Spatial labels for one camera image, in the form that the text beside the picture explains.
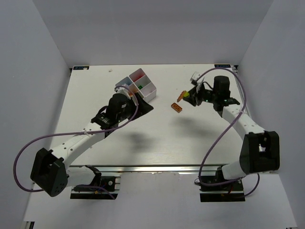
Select brown lego brick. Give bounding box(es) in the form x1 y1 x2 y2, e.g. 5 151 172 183
177 91 187 102

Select brown lego tile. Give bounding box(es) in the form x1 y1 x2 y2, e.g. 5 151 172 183
171 103 183 113

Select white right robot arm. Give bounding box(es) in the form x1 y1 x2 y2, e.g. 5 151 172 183
183 76 280 181

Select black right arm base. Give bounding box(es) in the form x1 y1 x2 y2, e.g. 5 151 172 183
194 167 245 203

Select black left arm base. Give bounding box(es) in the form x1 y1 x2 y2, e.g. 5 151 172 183
67 166 121 200

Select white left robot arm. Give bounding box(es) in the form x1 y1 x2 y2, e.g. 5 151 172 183
30 93 153 197

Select white four-compartment container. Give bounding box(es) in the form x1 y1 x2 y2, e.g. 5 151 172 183
115 68 157 102

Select blue label right corner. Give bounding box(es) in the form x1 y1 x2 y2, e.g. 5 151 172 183
214 64 231 68

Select blue label corner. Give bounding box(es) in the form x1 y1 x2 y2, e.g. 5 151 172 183
214 64 231 68
73 66 89 71

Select blue label left corner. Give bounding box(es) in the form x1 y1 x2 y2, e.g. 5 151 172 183
73 66 89 71

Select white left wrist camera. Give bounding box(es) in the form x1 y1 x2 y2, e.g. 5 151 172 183
114 87 132 98

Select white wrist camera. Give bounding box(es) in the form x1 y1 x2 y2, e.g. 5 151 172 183
114 87 132 98
190 72 205 93

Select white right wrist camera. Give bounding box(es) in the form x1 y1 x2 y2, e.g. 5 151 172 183
190 72 205 93

